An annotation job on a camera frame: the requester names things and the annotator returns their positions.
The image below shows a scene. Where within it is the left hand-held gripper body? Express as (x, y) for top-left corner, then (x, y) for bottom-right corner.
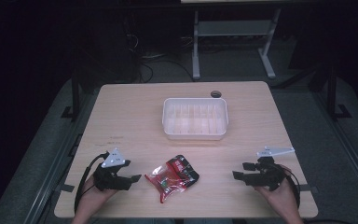
(92, 147), (133, 192)

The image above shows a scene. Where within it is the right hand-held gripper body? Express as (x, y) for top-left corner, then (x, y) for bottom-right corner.
(245, 146), (296, 192)

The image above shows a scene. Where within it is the red and black snack packet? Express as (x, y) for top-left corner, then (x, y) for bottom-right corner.
(144, 154), (200, 204)

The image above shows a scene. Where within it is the white plastic bin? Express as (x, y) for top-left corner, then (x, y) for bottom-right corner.
(161, 97), (229, 141)

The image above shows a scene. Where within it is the person's left hand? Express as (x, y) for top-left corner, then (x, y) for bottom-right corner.
(81, 175), (119, 206)

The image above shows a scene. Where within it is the person's right hand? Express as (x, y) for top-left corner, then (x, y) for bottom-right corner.
(253, 164), (297, 211)

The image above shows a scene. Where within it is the black tape strip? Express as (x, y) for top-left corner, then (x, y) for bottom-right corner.
(55, 183), (76, 193)
(297, 184), (319, 194)

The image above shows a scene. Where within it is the black metal stand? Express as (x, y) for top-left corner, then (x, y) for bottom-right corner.
(325, 62), (352, 121)

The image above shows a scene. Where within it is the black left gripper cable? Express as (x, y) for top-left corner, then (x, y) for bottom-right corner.
(74, 151), (110, 214)

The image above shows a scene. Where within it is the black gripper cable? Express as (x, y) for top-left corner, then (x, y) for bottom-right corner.
(279, 166), (301, 209)
(74, 151), (110, 214)

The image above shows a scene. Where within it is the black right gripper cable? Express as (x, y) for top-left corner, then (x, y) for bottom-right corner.
(279, 166), (301, 209)

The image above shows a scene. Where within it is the bundle of floor cables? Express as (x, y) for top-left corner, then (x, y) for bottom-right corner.
(125, 32), (197, 84)

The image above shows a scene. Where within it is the white metal table frame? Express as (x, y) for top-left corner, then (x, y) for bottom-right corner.
(191, 7), (282, 81)

